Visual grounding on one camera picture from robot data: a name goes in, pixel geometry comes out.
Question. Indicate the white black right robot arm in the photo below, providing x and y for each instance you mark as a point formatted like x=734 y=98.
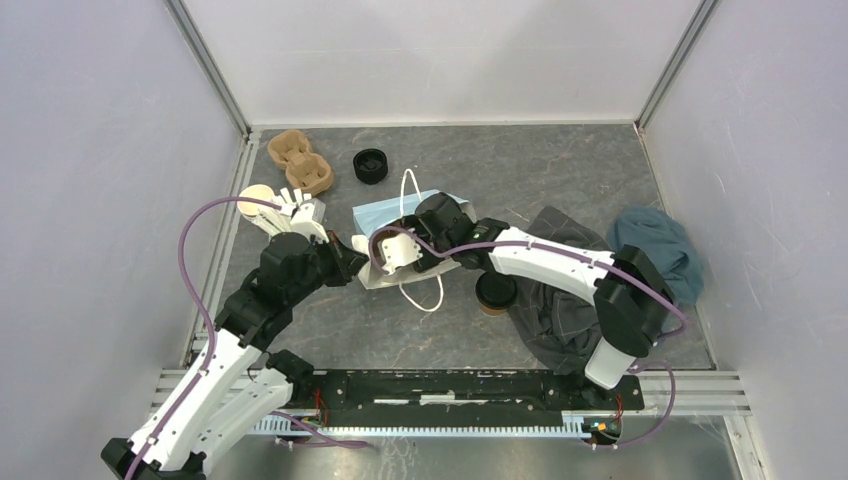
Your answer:
x=630 y=298

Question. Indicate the brown pulp cup carriers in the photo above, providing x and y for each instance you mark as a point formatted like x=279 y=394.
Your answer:
x=304 y=169

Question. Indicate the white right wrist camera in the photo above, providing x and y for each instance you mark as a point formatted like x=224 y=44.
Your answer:
x=397 y=252

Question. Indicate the white stir sticks bundle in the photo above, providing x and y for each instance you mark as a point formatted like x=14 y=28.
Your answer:
x=277 y=219

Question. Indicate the stack of black lids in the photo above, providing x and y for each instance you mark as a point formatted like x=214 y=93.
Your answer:
x=370 y=166

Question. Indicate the white slotted cable duct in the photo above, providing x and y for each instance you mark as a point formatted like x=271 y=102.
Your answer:
x=571 y=427

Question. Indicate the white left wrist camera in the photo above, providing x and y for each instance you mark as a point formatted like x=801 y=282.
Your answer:
x=306 y=219

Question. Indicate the black plastic cup lid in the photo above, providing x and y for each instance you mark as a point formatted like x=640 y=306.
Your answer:
x=494 y=288

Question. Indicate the dark grey checked cloth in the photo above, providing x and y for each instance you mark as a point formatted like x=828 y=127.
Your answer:
x=560 y=329

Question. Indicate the brown paper coffee cup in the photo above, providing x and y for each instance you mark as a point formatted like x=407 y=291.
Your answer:
x=493 y=311

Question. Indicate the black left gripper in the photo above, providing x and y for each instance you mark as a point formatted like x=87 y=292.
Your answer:
x=347 y=261

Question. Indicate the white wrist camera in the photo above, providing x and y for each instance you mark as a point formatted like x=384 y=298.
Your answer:
x=306 y=219
x=397 y=252

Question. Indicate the teal blue cloth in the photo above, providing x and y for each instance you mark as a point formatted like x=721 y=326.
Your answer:
x=666 y=244

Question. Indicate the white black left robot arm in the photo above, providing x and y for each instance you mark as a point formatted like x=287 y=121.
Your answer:
x=196 y=427

